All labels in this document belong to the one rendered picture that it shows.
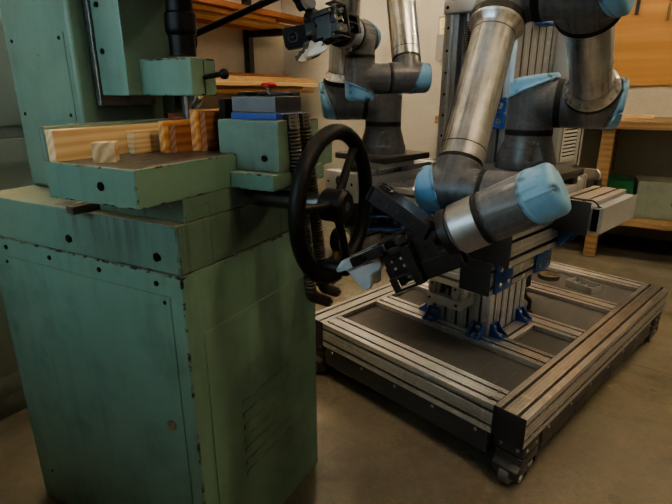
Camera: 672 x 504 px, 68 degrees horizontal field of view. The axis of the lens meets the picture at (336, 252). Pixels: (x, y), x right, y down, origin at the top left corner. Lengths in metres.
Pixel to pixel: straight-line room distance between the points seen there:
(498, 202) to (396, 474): 1.00
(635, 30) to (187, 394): 3.66
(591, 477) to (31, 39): 1.72
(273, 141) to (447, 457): 1.07
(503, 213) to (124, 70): 0.77
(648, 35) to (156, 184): 3.62
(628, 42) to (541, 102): 2.75
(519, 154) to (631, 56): 2.76
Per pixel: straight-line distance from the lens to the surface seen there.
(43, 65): 1.23
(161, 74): 1.08
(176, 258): 0.86
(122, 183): 0.80
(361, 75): 1.29
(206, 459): 1.07
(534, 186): 0.67
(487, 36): 0.94
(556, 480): 1.60
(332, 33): 1.13
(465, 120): 0.85
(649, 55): 4.05
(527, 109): 1.34
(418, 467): 1.54
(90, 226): 1.01
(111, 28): 1.13
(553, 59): 1.79
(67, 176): 0.90
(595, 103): 1.28
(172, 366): 0.97
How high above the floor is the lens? 1.01
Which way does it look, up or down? 18 degrees down
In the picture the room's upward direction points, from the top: straight up
